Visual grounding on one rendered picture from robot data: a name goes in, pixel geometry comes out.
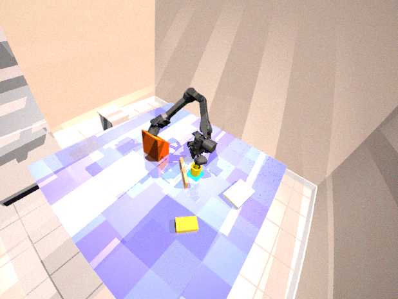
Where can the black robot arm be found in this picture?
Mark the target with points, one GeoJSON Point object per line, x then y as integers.
{"type": "Point", "coordinates": [190, 95]}

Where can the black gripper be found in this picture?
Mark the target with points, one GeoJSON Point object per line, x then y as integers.
{"type": "Point", "coordinates": [196, 151]}

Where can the yellow rectangular block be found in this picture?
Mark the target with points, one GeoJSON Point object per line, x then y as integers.
{"type": "Point", "coordinates": [186, 224]}

